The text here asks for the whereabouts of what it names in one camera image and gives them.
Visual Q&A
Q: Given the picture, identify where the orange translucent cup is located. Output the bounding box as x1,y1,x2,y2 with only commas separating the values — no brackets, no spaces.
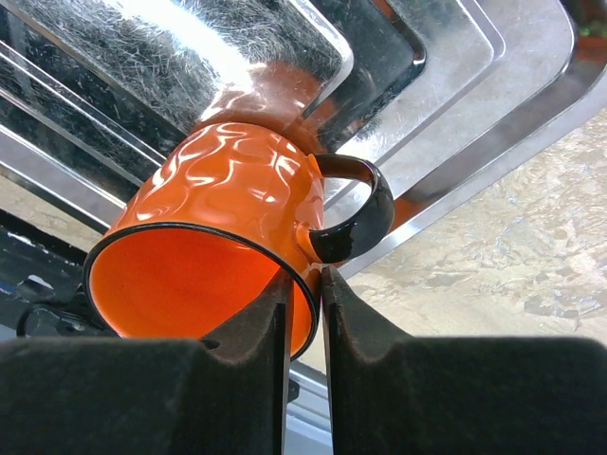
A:
83,122,395,358

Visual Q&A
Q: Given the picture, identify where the silver metal tray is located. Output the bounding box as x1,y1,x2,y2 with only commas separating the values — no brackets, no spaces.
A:
1,1,606,275

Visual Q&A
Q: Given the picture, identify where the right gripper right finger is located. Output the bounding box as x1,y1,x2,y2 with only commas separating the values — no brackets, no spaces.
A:
322,266,606,454

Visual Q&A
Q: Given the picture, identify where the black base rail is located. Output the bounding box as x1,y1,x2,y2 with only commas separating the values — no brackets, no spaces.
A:
1,210,116,339

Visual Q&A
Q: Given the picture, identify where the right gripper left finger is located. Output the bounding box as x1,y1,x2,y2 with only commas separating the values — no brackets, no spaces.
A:
1,274,294,454

